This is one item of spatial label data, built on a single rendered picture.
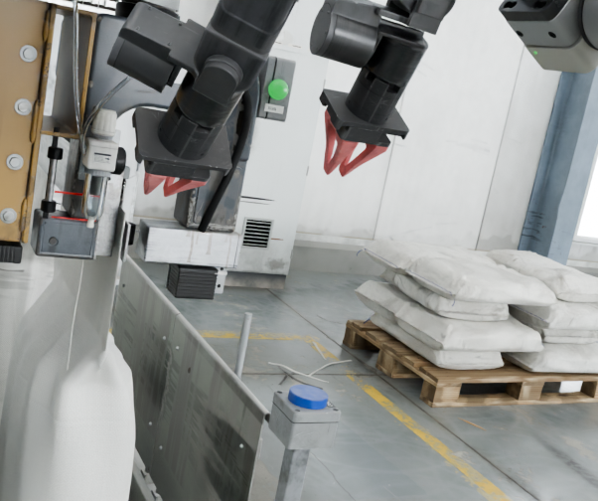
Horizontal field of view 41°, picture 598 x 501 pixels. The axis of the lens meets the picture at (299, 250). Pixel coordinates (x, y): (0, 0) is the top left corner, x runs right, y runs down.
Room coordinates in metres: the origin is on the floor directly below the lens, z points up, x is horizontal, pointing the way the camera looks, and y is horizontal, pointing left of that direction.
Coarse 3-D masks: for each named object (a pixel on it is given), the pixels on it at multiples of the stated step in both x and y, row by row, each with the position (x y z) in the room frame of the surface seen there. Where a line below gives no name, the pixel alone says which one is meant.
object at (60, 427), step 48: (48, 288) 1.41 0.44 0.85; (96, 288) 1.18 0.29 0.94; (48, 336) 1.23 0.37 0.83; (96, 336) 1.14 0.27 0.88; (48, 384) 1.12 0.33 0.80; (96, 384) 1.12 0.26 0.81; (0, 432) 1.30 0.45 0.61; (48, 432) 1.09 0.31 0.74; (96, 432) 1.10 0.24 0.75; (0, 480) 1.26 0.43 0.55; (48, 480) 1.08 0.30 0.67; (96, 480) 1.10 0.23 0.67
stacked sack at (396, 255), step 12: (384, 240) 4.15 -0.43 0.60; (372, 252) 4.06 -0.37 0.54; (384, 252) 4.01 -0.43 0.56; (396, 252) 3.94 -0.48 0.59; (408, 252) 3.93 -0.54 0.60; (420, 252) 3.95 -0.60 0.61; (432, 252) 3.99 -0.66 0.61; (444, 252) 4.05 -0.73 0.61; (456, 252) 4.07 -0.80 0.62; (468, 252) 4.18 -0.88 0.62; (384, 264) 3.97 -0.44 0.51; (396, 264) 3.85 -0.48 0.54; (408, 264) 3.83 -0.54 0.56
